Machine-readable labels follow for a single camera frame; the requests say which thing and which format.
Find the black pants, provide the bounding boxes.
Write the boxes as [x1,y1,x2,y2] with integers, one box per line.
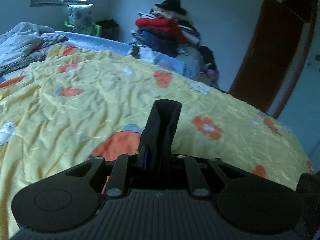
[138,99,182,170]

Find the yellow floral bedspread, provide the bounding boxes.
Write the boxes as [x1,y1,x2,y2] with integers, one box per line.
[1,45,314,239]

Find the brown wooden door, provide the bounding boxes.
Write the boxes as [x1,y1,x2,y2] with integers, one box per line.
[229,0,318,119]

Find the zebra striped blanket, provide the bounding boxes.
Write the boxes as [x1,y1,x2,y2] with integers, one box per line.
[1,33,68,76]

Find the white crumpled blanket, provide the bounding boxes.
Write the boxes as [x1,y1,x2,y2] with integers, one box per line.
[1,22,54,67]

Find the blue striped mattress sheet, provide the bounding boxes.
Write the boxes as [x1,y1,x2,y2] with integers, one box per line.
[55,31,197,80]

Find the green plastic chair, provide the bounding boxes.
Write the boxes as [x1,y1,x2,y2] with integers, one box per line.
[64,19,102,37]

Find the dark bag on floor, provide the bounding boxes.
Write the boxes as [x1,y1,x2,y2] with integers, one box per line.
[97,19,119,41]

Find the floral pillow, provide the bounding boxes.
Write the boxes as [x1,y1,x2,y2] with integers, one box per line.
[67,3,94,35]

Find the pile of clothes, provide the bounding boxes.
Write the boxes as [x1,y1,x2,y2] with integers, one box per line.
[130,0,220,88]

